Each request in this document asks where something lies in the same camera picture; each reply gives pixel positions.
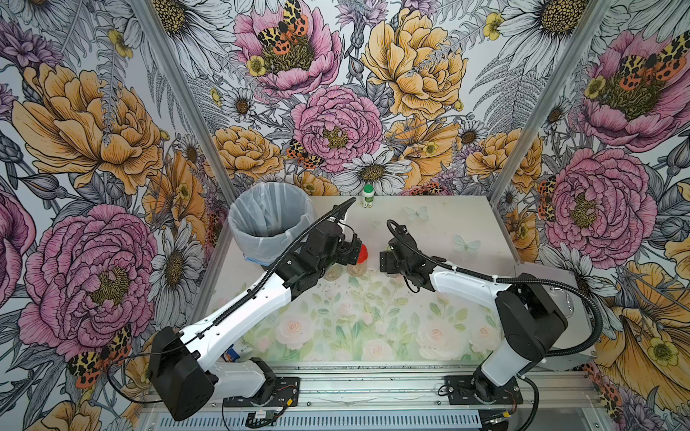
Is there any small green-cap white bottle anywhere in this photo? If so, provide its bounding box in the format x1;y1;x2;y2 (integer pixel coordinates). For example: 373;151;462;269
362;184;376;208

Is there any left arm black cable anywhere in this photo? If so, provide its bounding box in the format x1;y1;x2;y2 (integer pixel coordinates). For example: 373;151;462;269
105;196;358;405

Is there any black trash bin with liner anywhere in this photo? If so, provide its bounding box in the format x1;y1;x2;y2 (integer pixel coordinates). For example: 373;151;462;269
228;182;317;266

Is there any aluminium front rail frame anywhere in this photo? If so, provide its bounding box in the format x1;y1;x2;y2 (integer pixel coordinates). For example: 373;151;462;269
139;363;605;431

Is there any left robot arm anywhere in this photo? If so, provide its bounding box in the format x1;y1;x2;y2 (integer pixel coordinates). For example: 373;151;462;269
148;219;362;421

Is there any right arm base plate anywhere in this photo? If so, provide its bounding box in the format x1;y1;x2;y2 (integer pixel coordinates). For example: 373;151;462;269
444;375;523;408

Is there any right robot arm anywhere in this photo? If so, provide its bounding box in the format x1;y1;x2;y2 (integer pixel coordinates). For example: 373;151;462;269
380;226;568;404

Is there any red-lid peanut jar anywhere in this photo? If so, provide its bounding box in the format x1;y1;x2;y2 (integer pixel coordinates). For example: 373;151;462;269
347;244;368;278

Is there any blue white small packet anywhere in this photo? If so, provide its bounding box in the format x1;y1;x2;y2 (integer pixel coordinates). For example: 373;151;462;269
221;343;253;363

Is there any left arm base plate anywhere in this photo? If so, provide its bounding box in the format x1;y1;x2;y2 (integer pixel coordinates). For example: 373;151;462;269
223;376;301;408

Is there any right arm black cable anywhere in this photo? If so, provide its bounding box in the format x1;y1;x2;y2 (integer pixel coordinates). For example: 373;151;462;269
385;218;605;431

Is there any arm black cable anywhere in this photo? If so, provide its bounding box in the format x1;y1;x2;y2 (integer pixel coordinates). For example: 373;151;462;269
105;196;358;405
385;218;605;431

